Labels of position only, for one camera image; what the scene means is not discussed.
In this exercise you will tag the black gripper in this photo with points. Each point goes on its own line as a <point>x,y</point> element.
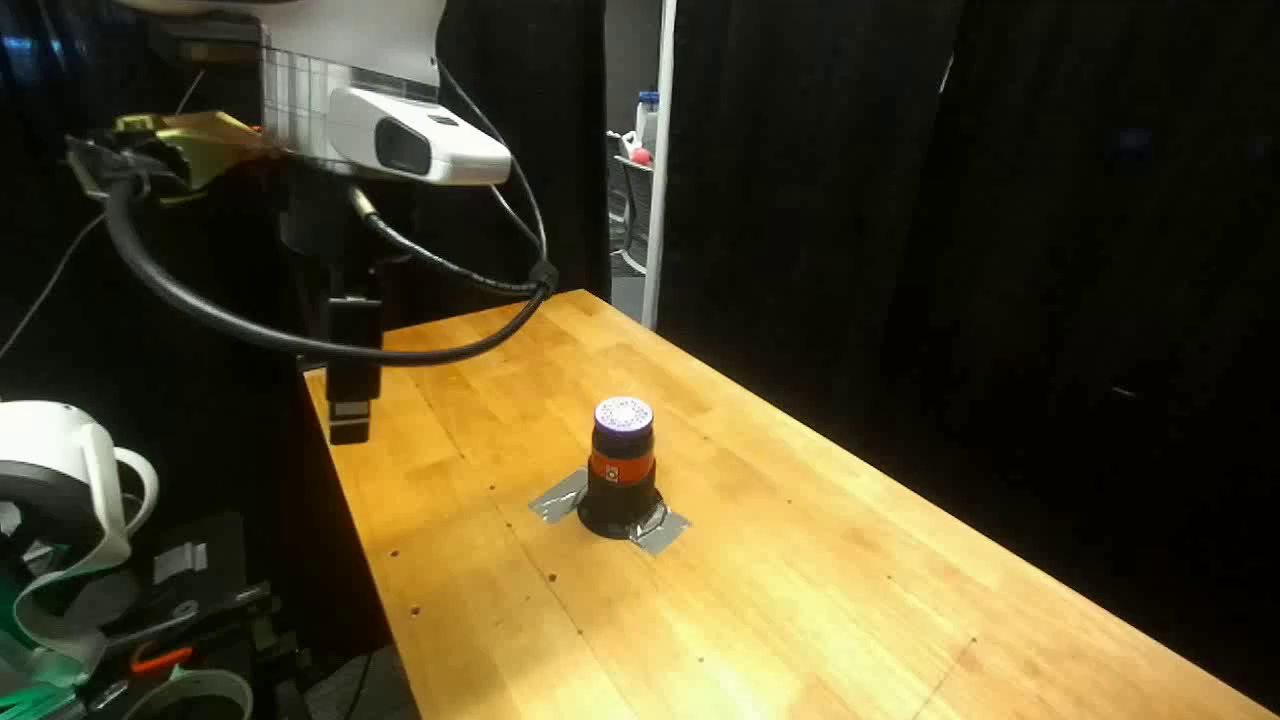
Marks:
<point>312,233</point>

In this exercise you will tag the dark bottle with silver cap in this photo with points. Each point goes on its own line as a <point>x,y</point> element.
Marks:
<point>620,465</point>

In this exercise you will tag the white rounded machine housing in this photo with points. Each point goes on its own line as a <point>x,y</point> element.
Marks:
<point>60,483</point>

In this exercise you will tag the white vertical pole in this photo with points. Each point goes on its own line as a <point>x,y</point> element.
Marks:
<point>657,162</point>

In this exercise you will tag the white bottle on shelf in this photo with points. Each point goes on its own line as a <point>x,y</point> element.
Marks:
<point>650,121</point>

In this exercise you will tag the black curtain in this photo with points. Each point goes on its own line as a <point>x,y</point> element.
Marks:
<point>975,266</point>

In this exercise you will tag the gold-brown wrist camera bar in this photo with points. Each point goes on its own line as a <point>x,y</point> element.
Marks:
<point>203,140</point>

